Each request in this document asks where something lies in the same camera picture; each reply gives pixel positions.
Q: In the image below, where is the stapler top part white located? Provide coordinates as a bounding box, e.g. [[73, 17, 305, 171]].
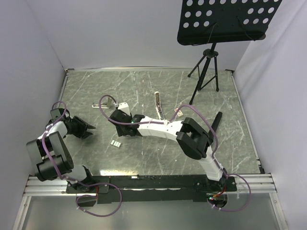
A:
[[92, 97, 113, 109]]

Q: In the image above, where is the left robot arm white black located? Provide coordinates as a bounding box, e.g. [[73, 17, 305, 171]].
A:
[[26, 108, 95, 193]]

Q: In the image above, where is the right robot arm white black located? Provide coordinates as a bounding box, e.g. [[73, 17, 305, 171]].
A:
[[110, 109, 226, 191]]

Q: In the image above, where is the grey staple strips pile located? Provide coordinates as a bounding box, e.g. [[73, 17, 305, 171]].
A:
[[110, 140, 121, 148]]

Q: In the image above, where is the staple box cardboard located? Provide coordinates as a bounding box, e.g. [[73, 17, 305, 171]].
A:
[[174, 108, 184, 117]]

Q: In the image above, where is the black music stand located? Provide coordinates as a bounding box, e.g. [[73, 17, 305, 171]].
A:
[[177, 0, 281, 92]]

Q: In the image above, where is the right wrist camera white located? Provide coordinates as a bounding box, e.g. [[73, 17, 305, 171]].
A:
[[115, 102, 131, 116]]

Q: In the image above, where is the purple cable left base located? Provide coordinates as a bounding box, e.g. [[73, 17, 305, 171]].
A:
[[75, 183, 123, 218]]

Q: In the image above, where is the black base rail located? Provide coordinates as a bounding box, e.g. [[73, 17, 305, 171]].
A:
[[66, 174, 237, 204]]

